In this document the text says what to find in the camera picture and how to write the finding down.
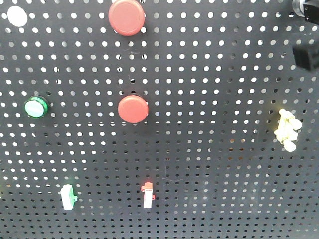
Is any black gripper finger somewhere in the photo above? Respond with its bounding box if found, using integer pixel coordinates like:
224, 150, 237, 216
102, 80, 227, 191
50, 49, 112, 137
293, 45, 319, 71

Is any black perforated pegboard panel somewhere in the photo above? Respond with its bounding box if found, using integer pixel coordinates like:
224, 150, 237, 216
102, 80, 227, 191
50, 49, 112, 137
0, 0, 319, 239

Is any lower red push button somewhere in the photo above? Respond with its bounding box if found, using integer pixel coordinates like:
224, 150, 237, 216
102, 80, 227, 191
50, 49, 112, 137
118, 95, 149, 123

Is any red push button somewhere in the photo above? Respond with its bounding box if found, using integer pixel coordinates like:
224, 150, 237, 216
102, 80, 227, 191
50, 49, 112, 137
118, 95, 149, 123
108, 0, 145, 36

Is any upper red push button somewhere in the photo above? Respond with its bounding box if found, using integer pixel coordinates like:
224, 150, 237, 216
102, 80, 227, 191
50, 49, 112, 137
108, 0, 145, 36

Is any green illuminated push button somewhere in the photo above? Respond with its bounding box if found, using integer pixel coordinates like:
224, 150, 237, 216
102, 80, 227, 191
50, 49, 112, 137
24, 96, 49, 118

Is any upper white round button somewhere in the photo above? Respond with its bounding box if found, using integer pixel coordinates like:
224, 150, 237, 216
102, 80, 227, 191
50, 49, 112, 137
7, 6, 28, 27

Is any yellow lever switch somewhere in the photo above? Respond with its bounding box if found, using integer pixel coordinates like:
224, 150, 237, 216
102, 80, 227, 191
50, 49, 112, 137
274, 109, 302, 152

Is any red white toggle switch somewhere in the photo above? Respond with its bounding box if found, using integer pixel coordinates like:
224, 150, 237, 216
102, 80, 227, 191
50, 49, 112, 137
141, 182, 155, 209

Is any green white toggle switch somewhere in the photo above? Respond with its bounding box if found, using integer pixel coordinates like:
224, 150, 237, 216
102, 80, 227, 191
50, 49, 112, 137
60, 184, 78, 210

